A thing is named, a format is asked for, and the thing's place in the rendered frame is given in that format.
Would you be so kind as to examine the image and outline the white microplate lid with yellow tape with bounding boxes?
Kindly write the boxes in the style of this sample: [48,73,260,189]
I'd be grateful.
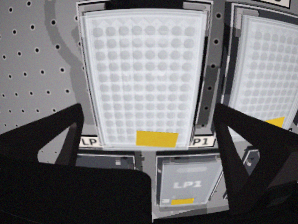
[80,11,207,151]

